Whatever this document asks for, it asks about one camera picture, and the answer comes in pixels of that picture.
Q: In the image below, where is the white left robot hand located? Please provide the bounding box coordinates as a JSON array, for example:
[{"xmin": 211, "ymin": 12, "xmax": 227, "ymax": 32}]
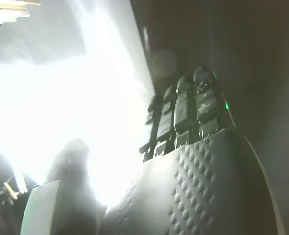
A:
[{"xmin": 19, "ymin": 65, "xmax": 286, "ymax": 235}]

